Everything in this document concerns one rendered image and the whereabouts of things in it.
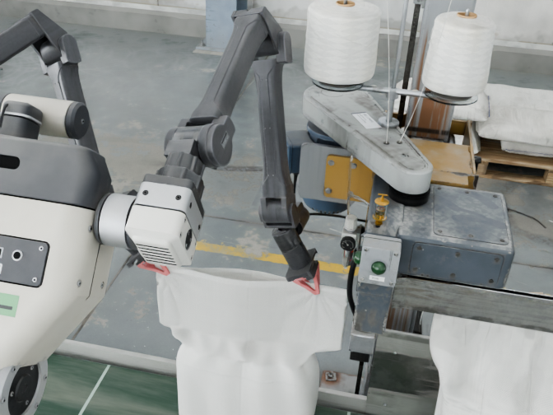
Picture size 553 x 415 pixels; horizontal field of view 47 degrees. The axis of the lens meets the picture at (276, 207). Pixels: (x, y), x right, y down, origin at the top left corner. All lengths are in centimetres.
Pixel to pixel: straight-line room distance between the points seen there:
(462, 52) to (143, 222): 76
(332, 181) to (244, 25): 51
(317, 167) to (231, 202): 224
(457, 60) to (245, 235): 236
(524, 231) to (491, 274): 266
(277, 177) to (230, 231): 219
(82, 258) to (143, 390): 122
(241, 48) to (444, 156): 60
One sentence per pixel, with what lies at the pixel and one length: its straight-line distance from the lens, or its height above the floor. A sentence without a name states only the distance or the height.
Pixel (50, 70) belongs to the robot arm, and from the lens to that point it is 164.
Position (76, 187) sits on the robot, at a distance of 107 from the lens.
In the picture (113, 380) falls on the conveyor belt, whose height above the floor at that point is 38.
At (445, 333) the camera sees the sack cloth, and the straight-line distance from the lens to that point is 166.
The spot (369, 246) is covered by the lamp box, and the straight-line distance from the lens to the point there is 125.
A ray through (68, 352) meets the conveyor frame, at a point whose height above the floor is 38.
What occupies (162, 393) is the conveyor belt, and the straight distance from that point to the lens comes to 224.
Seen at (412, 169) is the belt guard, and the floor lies 142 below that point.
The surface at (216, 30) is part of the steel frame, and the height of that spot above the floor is 22.
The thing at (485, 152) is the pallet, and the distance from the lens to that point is 450.
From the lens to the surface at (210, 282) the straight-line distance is 162.
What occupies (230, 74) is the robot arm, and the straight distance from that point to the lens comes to 126.
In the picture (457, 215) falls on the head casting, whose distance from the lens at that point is 139.
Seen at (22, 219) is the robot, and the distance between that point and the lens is 110.
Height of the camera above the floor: 205
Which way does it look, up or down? 32 degrees down
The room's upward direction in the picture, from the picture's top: 3 degrees clockwise
